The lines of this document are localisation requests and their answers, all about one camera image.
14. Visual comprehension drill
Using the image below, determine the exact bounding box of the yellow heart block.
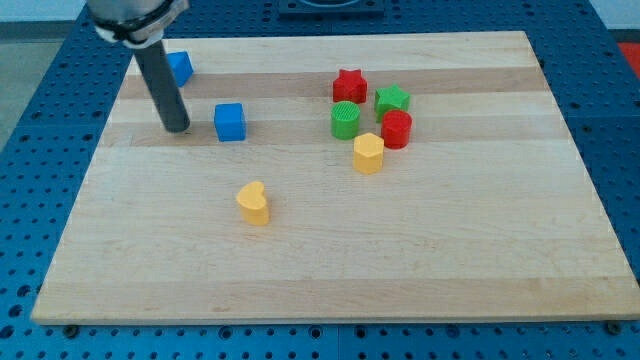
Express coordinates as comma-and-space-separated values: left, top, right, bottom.
236, 181, 270, 226

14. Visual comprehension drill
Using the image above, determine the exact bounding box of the blue cube block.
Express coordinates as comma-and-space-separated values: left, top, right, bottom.
214, 103, 246, 142

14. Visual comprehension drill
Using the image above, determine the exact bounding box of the blue triangle block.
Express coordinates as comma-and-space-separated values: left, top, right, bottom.
167, 51, 194, 87

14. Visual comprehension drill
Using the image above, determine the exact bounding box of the green circle block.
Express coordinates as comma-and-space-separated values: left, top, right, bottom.
331, 101, 361, 140

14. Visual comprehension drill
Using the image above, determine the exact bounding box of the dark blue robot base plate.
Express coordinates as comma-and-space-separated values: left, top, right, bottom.
276, 0, 385, 19

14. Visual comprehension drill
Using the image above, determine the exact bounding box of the yellow hexagon block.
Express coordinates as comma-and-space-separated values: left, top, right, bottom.
353, 133, 384, 175

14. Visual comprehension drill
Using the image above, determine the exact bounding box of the red star block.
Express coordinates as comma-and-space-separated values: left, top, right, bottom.
332, 69, 368, 104

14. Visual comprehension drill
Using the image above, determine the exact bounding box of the red circle block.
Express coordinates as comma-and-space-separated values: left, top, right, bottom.
381, 110, 413, 149

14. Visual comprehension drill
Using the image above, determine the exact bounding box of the green star block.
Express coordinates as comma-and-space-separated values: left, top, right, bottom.
374, 84, 411, 123

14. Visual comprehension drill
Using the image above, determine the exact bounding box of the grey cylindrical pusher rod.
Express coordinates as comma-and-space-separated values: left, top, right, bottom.
134, 40, 190, 133

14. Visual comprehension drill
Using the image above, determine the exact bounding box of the wooden board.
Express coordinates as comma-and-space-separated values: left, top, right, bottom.
32, 31, 639, 325

